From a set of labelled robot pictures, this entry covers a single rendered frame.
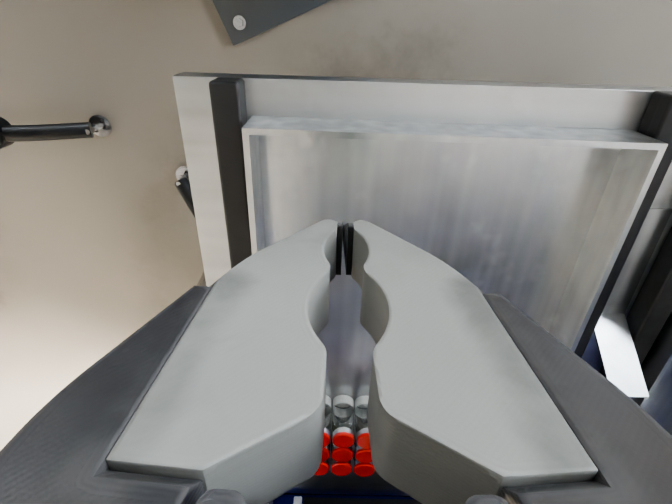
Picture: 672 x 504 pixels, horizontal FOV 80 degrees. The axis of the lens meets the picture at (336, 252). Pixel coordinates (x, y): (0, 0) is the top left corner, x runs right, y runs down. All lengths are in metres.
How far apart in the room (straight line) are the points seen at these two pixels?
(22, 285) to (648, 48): 2.05
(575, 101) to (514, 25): 0.92
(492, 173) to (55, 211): 1.41
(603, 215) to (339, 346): 0.24
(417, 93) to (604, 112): 0.13
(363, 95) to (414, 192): 0.08
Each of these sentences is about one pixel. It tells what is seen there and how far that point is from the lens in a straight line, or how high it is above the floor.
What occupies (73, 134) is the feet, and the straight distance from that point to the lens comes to 1.31.
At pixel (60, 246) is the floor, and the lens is 1.62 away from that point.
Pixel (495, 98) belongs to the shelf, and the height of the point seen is 0.88.
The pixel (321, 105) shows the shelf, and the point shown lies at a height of 0.88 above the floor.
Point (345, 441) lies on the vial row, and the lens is 0.41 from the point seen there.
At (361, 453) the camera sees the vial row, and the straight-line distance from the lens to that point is 0.43.
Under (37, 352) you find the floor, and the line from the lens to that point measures 2.01.
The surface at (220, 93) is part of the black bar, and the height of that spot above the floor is 0.90.
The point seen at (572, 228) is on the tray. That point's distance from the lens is 0.36.
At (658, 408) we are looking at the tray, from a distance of 0.56.
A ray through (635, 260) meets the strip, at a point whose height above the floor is 0.88.
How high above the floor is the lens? 1.16
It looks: 60 degrees down
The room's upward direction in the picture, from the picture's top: 179 degrees counter-clockwise
